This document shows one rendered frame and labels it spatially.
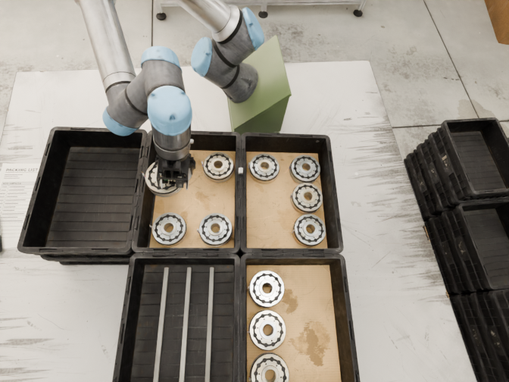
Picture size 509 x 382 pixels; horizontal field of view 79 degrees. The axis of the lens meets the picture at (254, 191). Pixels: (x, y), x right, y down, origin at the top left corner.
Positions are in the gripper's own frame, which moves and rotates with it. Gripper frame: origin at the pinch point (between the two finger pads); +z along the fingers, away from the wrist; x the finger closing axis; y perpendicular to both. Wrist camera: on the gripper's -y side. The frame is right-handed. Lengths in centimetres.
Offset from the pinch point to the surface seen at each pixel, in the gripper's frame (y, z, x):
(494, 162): -36, 32, 154
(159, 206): 3.0, 18.1, -5.7
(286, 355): 47, 13, 34
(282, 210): 3.6, 12.9, 34.3
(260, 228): 10.0, 13.8, 26.8
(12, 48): -146, 119, -132
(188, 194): -1.5, 17.0, 3.2
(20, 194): -5, 38, -57
